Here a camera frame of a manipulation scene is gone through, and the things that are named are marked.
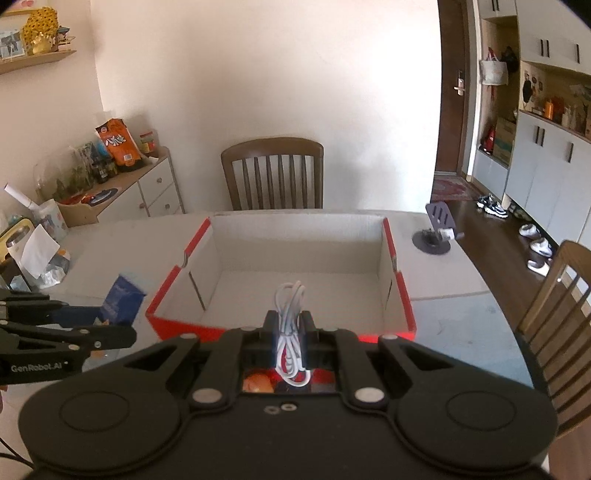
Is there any white usb cable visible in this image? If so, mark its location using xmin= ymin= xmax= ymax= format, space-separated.
xmin=273 ymin=280 xmax=313 ymax=388

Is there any blue cracker packet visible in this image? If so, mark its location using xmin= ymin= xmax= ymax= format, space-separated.
xmin=98 ymin=275 xmax=145 ymax=326

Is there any red cardboard box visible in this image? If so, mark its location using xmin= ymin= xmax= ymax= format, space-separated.
xmin=146 ymin=212 xmax=417 ymax=342

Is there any white tissue paper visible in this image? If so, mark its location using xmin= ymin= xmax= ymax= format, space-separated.
xmin=6 ymin=225 xmax=60 ymax=279

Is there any purple phone stand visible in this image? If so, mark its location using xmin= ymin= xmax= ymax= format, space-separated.
xmin=412 ymin=201 xmax=465 ymax=256

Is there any wooden chair far side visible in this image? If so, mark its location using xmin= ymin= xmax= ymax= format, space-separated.
xmin=221 ymin=137 xmax=325 ymax=211

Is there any wooden chair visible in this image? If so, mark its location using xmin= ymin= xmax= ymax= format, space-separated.
xmin=221 ymin=137 xmax=325 ymax=211
xmin=514 ymin=239 xmax=591 ymax=439

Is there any white drawer sideboard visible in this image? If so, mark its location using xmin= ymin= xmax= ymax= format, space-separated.
xmin=58 ymin=146 xmax=185 ymax=227

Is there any orange snack bag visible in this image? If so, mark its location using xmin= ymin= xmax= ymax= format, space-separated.
xmin=95 ymin=118 xmax=143 ymax=171

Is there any wooden chair right side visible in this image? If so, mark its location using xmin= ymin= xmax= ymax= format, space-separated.
xmin=514 ymin=239 xmax=591 ymax=439

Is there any hanging tote bag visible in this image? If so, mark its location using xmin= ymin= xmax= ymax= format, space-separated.
xmin=480 ymin=48 xmax=509 ymax=86

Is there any white wall cabinet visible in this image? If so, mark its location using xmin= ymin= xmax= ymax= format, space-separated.
xmin=471 ymin=1 xmax=590 ymax=245

